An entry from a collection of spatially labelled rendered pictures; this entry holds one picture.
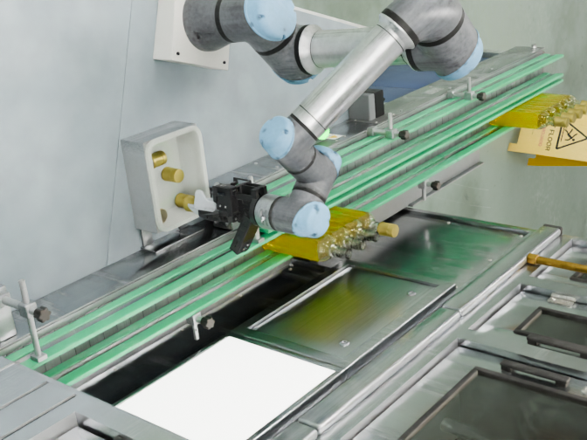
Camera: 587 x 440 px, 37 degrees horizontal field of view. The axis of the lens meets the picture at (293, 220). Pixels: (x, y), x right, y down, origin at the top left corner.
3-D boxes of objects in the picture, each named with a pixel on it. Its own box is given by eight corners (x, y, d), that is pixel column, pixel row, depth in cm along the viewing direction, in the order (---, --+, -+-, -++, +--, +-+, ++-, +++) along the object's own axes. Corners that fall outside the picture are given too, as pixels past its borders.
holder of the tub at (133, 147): (139, 249, 212) (161, 255, 207) (120, 139, 202) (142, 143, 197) (189, 224, 224) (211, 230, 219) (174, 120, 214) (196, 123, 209)
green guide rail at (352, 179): (244, 228, 220) (268, 233, 215) (244, 224, 220) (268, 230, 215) (543, 74, 343) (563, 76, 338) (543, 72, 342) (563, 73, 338)
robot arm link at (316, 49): (259, 11, 209) (469, -8, 176) (292, 49, 220) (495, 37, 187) (242, 53, 205) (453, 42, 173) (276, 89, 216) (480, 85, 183)
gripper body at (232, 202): (232, 175, 197) (273, 182, 190) (236, 212, 200) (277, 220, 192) (209, 185, 191) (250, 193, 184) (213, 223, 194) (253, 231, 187)
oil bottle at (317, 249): (261, 249, 227) (327, 264, 214) (258, 229, 225) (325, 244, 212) (275, 241, 231) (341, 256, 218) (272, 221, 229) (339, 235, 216)
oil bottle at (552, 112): (495, 120, 318) (570, 127, 301) (495, 106, 316) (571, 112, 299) (502, 117, 322) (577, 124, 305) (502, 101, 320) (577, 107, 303)
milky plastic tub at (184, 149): (135, 230, 210) (161, 236, 204) (120, 139, 202) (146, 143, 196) (188, 205, 222) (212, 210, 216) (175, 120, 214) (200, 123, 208)
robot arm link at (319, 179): (325, 136, 179) (305, 183, 176) (351, 163, 187) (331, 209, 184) (296, 133, 184) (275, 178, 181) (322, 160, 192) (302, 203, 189)
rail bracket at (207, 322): (167, 334, 206) (207, 348, 198) (162, 308, 204) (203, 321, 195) (179, 327, 209) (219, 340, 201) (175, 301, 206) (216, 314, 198)
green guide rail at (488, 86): (240, 201, 217) (265, 205, 212) (240, 196, 217) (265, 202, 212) (543, 56, 340) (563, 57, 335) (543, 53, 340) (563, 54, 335)
